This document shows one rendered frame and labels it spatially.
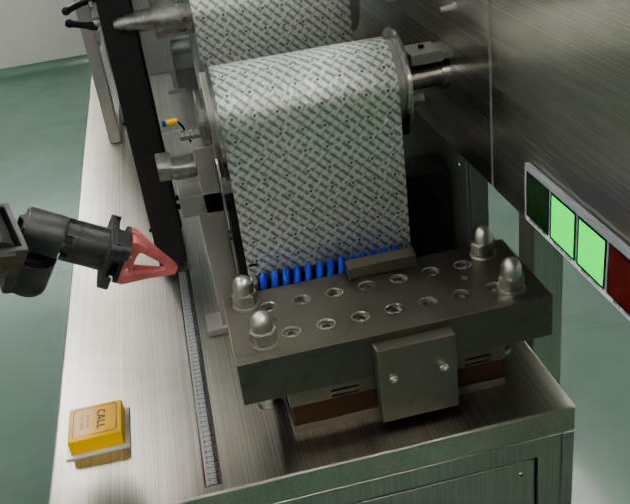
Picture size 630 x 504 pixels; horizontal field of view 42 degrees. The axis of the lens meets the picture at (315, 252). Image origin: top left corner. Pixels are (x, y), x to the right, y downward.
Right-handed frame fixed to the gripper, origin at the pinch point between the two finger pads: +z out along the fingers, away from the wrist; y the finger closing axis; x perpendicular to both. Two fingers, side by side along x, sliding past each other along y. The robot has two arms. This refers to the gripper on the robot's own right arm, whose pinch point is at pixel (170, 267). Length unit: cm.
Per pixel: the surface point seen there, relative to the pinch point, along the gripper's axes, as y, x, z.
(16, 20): -557, -102, -48
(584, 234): 35, 32, 29
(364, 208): 0.6, 16.9, 21.9
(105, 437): 13.3, -19.4, -2.8
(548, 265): -13, 14, 64
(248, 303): 8.6, 2.1, 9.3
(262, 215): 0.5, 11.4, 8.9
